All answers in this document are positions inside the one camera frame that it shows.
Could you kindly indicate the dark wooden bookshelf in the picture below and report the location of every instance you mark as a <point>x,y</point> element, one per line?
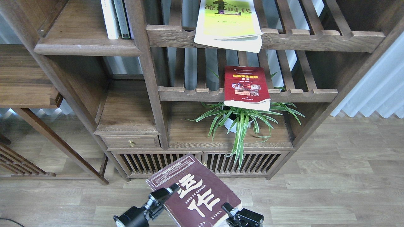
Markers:
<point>149,84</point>

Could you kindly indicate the dark green upright book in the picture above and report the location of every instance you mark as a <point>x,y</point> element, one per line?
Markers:
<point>122,19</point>

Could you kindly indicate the white plant pot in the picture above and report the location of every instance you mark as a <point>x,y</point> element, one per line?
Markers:
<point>231,124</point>

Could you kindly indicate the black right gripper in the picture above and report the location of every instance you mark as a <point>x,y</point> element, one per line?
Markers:
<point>242,218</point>

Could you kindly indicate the white pleated curtain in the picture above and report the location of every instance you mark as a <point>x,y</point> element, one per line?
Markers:
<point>381,89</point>

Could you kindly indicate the white upright book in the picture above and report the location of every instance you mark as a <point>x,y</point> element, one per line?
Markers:
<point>110,18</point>

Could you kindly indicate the left slatted cabinet door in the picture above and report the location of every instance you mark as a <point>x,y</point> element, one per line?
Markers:
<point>144,164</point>

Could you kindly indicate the right slatted cabinet door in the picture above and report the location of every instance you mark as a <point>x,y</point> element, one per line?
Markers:
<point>254,163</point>

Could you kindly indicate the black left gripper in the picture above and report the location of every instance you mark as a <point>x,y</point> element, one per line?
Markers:
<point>139,217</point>

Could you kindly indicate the slatted cabinet door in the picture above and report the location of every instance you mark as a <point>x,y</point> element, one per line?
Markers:
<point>144,164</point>
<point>254,163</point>

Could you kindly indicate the wooden drawer brass knob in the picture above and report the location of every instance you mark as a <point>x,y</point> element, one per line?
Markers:
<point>131,141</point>

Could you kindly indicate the maroon book white characters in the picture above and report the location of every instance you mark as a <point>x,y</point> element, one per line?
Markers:
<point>199,200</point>

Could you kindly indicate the yellow-green paperback book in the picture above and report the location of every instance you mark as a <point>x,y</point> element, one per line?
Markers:
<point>229,24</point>

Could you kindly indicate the spider plant leaves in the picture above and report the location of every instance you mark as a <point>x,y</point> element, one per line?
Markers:
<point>221,112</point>

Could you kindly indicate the red paperback book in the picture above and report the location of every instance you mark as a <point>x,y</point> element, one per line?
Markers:
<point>246,87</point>

